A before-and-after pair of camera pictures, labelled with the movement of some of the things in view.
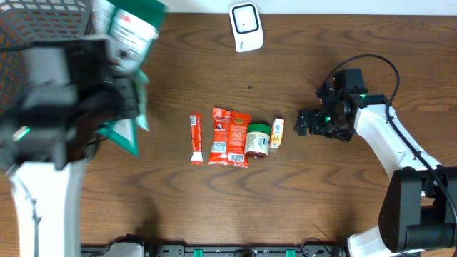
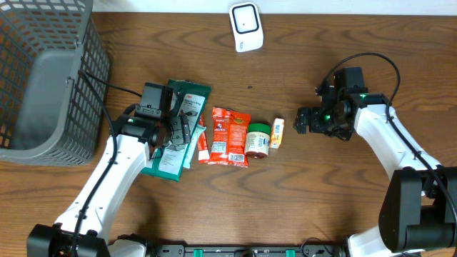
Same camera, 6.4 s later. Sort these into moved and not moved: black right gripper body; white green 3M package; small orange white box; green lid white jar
Moved: white green 3M package
Not moved: small orange white box; green lid white jar; black right gripper body
